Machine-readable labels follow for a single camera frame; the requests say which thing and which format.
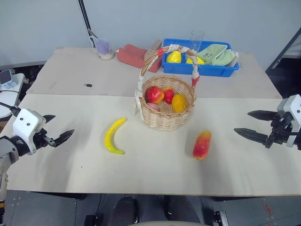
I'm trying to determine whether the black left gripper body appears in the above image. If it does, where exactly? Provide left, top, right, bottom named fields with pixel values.
left=32, top=128, right=57, bottom=150

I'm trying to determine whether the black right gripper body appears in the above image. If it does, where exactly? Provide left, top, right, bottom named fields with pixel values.
left=265, top=112, right=294, bottom=149

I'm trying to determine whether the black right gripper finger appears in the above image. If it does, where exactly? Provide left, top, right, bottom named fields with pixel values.
left=247, top=110, right=279, bottom=121
left=233, top=128, right=269, bottom=145

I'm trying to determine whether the orange toy fruit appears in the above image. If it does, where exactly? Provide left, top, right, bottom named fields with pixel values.
left=171, top=94, right=188, bottom=113

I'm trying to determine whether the yellow toy banana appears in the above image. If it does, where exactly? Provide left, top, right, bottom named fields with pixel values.
left=104, top=117, right=128, bottom=155

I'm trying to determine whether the red yellow toy mango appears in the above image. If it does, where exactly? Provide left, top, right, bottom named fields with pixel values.
left=192, top=130, right=213, bottom=161

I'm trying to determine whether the white device on stand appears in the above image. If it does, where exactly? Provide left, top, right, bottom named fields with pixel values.
left=0, top=69, right=13, bottom=89

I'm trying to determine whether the white cloth in bin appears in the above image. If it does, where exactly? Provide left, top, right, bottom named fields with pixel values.
left=231, top=50, right=240, bottom=67

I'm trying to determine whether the green folded cloth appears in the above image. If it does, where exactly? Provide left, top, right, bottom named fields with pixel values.
left=196, top=44, right=236, bottom=66

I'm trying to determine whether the blue plastic bin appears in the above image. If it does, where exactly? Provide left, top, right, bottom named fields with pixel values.
left=162, top=38, right=241, bottom=78

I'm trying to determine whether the glass jar with purple scoop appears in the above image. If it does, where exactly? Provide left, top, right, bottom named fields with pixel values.
left=90, top=34, right=116, bottom=61

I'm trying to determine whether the pink toy peach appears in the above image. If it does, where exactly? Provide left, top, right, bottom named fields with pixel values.
left=146, top=102, right=161, bottom=112

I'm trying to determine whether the dark rounded shape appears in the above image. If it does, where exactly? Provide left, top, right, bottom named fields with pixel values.
left=113, top=196, right=140, bottom=225

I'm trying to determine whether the red toy apple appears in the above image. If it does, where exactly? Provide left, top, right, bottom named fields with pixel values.
left=146, top=86, right=165, bottom=104

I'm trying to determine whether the clear plastic cup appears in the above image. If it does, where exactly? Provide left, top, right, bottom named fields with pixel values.
left=190, top=30, right=204, bottom=52

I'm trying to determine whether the black metal pole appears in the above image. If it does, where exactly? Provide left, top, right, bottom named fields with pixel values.
left=77, top=0, right=95, bottom=48

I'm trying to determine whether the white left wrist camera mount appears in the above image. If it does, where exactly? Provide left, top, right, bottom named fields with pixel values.
left=12, top=108, right=47, bottom=155

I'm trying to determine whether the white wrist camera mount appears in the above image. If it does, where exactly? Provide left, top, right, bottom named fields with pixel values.
left=12, top=108, right=47, bottom=155
left=277, top=94, right=301, bottom=151

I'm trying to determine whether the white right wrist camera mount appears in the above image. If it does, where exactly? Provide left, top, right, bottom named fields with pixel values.
left=277, top=94, right=301, bottom=151

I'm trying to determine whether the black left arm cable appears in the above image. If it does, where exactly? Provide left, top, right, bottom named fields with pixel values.
left=0, top=102, right=22, bottom=116

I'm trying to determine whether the black metal frame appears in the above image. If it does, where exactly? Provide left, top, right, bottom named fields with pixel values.
left=265, top=27, right=301, bottom=72

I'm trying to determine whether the wicker basket with handle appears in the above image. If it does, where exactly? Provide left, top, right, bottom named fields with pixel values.
left=134, top=45, right=201, bottom=131

